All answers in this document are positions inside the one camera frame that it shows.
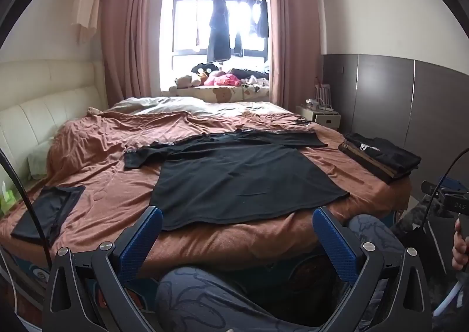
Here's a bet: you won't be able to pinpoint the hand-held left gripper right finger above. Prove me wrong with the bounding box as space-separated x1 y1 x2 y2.
312 206 435 332

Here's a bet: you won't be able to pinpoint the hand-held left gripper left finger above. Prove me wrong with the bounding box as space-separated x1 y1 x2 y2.
45 205 164 332

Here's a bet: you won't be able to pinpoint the black knit shirt patterned trim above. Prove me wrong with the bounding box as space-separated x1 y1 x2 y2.
124 129 350 232

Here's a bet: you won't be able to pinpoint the pink clothes pile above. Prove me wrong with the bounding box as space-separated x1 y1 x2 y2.
203 70 240 86

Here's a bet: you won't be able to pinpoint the dark clothes pile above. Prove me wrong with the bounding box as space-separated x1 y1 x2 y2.
229 68 270 80

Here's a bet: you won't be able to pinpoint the person's right hand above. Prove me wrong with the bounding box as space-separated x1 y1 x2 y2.
451 218 469 271

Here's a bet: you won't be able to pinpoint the folded brown garment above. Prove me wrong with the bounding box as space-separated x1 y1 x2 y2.
338 141 398 184

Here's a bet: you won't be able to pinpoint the brown blanket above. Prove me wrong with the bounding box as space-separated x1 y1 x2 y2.
0 99 413 277

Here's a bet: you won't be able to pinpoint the flat black garment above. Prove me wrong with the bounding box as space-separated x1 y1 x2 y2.
11 185 86 245

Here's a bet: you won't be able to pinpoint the printed blue bed sheet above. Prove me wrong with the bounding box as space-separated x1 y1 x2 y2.
0 240 55 314

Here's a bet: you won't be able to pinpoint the white nightstand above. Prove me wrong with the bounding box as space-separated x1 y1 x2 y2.
296 104 342 131

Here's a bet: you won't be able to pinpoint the pale green pillow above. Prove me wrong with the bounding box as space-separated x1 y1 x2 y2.
27 138 59 181

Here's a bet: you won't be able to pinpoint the cream duvet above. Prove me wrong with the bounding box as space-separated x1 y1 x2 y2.
88 96 286 116

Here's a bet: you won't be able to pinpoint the green tissue pack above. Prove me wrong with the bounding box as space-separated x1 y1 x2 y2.
0 182 17 215

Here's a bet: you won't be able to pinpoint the white rack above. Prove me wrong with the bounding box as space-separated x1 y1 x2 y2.
314 77 335 111

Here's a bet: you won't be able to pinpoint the beige plush toy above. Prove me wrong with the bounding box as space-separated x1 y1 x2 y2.
175 74 202 89

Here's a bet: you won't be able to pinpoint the bear print cushion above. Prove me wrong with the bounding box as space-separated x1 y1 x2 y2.
169 84 272 103

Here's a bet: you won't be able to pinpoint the cream padded headboard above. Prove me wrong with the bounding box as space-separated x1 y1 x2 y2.
0 60 108 164

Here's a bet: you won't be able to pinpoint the black plush toy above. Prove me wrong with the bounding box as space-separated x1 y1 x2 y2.
191 63 220 78

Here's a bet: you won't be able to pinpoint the pink curtain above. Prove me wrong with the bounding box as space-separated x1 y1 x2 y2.
101 0 167 111
267 0 323 109

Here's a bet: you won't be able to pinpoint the small dark hanging garment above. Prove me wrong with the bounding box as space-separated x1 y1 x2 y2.
233 0 244 58

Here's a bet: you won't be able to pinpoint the long dark hanging garment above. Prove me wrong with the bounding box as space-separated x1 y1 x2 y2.
207 0 232 62

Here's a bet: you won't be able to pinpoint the dark hanging shirt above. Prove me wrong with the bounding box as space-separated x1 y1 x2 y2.
249 0 270 39

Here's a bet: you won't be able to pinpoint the black cables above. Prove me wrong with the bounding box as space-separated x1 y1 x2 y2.
269 116 312 127

